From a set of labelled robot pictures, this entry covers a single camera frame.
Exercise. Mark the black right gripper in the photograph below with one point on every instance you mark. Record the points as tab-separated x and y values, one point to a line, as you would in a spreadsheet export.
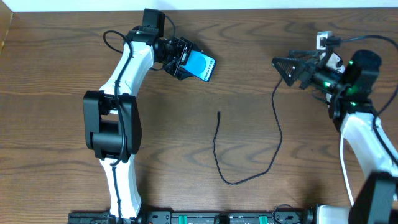
304	72

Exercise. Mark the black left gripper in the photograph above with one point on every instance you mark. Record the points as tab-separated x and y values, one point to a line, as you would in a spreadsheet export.
179	58

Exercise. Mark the blue samsung galaxy phone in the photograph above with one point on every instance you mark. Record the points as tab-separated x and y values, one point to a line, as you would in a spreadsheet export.
200	65

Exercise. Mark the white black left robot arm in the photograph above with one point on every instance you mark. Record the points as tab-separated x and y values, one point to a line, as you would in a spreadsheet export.
112	123

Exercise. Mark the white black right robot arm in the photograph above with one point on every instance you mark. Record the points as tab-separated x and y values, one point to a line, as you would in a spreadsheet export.
355	118

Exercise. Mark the white usb wall charger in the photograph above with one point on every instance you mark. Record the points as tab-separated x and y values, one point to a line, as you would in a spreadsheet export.
335	63

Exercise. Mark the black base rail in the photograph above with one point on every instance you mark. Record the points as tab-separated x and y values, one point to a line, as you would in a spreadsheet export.
165	217

